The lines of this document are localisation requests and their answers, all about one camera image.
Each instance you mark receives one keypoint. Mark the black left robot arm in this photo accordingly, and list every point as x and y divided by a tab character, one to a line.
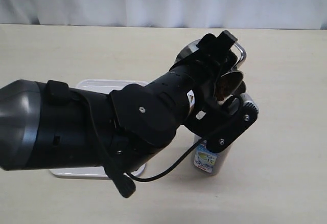
52	125

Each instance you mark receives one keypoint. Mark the white plastic tray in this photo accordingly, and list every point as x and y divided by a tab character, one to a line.
101	86

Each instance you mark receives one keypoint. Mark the steel mug with pellets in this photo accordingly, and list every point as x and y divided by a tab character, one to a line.
231	81

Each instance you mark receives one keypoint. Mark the clear plastic container with label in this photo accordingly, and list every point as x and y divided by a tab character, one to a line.
208	162

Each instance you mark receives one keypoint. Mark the white curtain backdrop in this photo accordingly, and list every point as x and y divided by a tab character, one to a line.
260	14

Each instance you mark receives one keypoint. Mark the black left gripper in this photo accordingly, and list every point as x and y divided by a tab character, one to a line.
203	61

